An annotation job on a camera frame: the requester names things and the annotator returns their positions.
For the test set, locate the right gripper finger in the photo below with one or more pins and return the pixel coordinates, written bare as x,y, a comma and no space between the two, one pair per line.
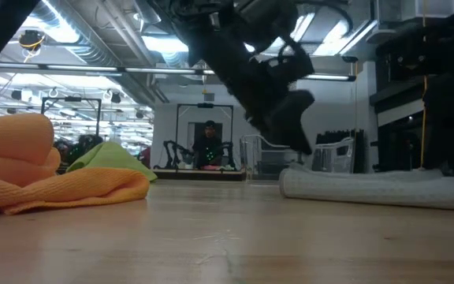
451,126

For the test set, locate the lime green microfiber towel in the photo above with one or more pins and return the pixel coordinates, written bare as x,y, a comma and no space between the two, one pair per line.
112,158

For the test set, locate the background black robot arm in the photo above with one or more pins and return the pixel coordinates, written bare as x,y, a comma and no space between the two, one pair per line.
170,154
227,154

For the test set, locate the dark background robot station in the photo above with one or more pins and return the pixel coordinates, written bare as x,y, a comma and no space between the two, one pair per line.
79,146

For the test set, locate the orange microfiber towel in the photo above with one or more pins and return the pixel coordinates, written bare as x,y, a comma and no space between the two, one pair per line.
53,189

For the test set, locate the light grey microfiber towel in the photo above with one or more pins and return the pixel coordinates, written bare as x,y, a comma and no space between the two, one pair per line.
369,191

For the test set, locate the clear plastic bin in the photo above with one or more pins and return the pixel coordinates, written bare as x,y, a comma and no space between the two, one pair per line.
333,158

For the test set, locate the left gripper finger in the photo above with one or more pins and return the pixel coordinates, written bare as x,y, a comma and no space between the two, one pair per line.
290,118
260,122

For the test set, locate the long ceiling light bar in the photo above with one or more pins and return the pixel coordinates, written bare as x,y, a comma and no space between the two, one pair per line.
93,68

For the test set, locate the dark background table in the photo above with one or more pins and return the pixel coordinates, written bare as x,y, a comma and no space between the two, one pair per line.
195,174

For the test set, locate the person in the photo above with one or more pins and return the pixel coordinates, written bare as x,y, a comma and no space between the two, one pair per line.
210,146

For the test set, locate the black background station frame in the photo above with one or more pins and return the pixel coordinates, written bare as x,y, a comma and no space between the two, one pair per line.
205,105
71,99

